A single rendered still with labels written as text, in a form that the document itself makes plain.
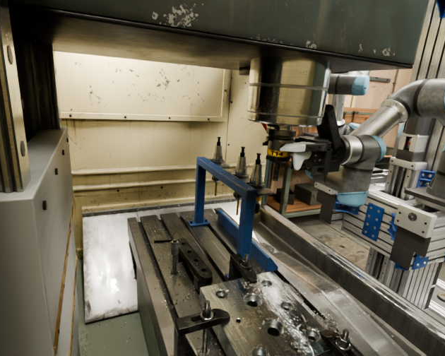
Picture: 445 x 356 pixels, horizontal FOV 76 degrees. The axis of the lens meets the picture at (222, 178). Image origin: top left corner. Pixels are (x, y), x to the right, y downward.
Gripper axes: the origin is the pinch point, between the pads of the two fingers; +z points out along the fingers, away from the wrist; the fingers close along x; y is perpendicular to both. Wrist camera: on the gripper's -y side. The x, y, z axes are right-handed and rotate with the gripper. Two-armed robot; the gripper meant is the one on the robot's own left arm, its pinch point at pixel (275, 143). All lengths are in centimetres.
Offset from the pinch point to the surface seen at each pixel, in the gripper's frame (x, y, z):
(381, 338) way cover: -7, 69, -53
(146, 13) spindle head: -10.2, -17.8, 30.5
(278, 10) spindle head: -11.7, -21.2, 12.3
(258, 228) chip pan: 89, 74, -69
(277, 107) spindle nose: -5.2, -7.6, 5.1
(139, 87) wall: 101, -9, 6
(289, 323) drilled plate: -8.1, 42.4, -4.4
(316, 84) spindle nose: -8.1, -12.2, -1.0
